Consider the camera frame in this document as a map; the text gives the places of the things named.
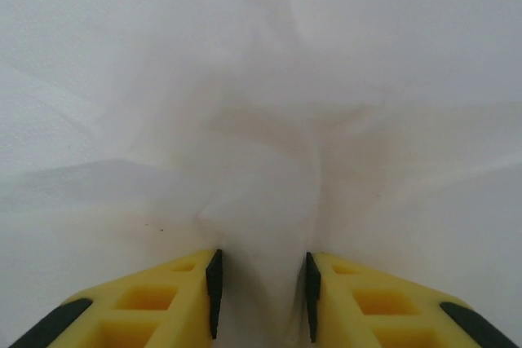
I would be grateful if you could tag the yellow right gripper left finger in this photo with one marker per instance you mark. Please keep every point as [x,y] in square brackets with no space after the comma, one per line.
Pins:
[102,317]

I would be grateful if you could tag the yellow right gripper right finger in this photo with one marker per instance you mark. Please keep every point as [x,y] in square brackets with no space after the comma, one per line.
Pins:
[420,317]

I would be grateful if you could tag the white paper napkin pile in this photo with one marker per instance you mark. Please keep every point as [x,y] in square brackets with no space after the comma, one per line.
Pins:
[261,99]

